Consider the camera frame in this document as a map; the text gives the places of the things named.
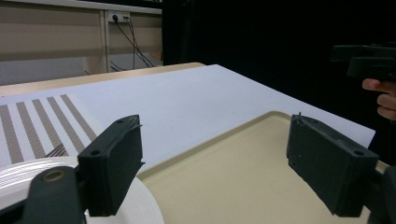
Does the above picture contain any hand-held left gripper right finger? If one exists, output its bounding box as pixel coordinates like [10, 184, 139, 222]
[286, 112, 380, 218]

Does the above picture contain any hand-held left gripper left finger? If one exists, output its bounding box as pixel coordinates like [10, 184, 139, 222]
[77, 114, 146, 217]

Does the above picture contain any white plate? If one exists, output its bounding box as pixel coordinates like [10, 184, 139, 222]
[0, 156, 165, 224]

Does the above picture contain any grey striped placemat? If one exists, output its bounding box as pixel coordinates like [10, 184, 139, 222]
[0, 92, 106, 171]

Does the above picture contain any wooden table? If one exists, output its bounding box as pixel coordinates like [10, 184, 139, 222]
[0, 62, 206, 97]

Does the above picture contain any white board sheet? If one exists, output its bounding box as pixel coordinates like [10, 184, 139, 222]
[0, 63, 376, 175]

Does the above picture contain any black curtain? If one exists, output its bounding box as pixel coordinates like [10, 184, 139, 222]
[162, 0, 396, 157]

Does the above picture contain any beige wooden desk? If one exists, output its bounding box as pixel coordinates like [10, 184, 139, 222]
[0, 0, 163, 87]

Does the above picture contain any black cable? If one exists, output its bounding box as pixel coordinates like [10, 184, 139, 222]
[125, 17, 138, 70]
[112, 14, 155, 68]

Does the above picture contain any white wall socket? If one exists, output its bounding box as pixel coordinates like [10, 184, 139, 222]
[106, 10, 131, 23]

